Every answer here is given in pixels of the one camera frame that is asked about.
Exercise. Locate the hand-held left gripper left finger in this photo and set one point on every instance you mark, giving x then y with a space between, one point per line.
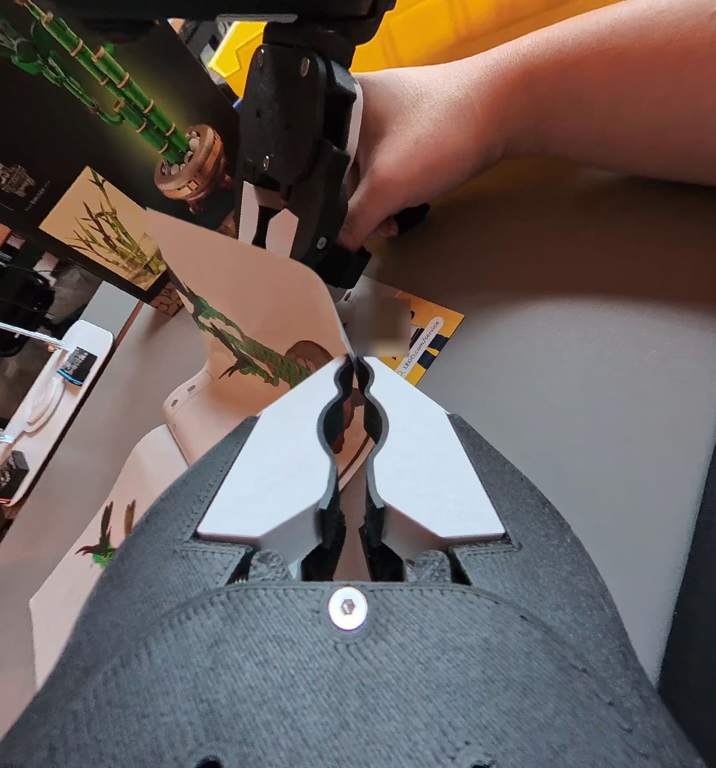
268 474

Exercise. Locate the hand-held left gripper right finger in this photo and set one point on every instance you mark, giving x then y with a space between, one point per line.
436 474

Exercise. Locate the white lego instruction booklet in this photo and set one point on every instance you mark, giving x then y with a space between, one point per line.
262 300

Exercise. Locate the person's right forearm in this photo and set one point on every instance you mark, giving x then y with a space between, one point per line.
622 90

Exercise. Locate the black lego set box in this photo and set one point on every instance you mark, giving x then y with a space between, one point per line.
64 150

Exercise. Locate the person's right hand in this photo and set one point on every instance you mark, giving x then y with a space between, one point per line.
424 132

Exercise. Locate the yellow plastic bin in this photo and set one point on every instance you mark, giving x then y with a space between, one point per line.
430 36

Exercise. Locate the black battery blue edge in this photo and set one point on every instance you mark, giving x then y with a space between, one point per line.
77 365

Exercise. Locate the white tray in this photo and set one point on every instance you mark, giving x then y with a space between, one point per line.
46 414

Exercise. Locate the black battery red edge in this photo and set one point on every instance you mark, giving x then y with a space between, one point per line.
10 477

